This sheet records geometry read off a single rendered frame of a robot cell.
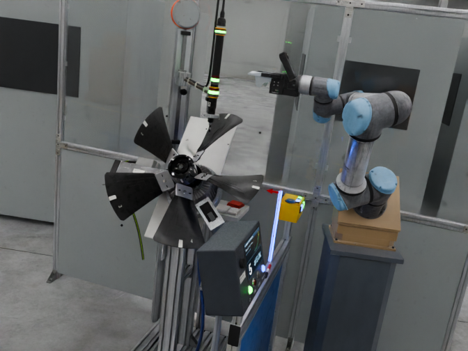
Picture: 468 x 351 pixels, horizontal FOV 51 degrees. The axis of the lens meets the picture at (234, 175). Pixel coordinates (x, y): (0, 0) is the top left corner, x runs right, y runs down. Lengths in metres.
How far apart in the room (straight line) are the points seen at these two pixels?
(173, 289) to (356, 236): 0.96
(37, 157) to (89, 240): 1.22
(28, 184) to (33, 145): 0.35
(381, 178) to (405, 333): 1.31
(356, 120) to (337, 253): 0.67
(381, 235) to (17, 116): 3.21
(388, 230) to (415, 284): 0.82
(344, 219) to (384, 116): 0.62
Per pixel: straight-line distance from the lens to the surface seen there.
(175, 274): 2.48
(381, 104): 1.65
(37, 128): 4.38
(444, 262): 2.89
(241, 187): 2.07
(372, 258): 2.11
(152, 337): 2.99
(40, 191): 4.51
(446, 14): 2.68
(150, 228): 2.37
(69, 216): 3.49
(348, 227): 2.13
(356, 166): 1.80
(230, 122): 2.22
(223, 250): 1.29
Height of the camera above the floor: 1.78
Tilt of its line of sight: 16 degrees down
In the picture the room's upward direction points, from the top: 7 degrees clockwise
